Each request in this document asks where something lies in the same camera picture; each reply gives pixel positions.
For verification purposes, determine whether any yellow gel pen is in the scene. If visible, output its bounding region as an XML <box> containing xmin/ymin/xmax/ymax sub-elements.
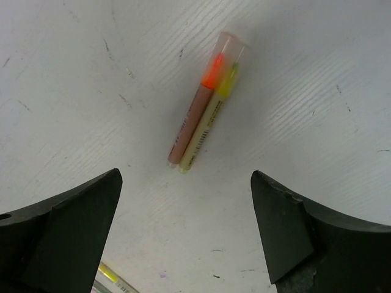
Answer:
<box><xmin>98</xmin><ymin>261</ymin><xmax>139</xmax><ymax>293</ymax></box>

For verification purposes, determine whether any yellow highlighter pen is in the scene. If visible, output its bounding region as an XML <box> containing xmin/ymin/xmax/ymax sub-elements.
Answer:
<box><xmin>178</xmin><ymin>42</ymin><xmax>247</xmax><ymax>174</ymax></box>

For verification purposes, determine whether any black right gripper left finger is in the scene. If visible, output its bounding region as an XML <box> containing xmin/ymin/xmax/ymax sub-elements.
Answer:
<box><xmin>1</xmin><ymin>168</ymin><xmax>122</xmax><ymax>292</ymax></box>

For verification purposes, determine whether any orange highlighter pen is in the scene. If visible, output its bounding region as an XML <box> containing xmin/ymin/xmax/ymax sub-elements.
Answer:
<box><xmin>167</xmin><ymin>31</ymin><xmax>235</xmax><ymax>168</ymax></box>

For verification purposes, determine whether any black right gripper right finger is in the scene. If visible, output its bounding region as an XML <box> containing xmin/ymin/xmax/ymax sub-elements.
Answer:
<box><xmin>250</xmin><ymin>171</ymin><xmax>390</xmax><ymax>292</ymax></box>

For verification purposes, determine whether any green gel pen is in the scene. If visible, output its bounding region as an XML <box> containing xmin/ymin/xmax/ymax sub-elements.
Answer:
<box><xmin>92</xmin><ymin>280</ymin><xmax>109</xmax><ymax>293</ymax></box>

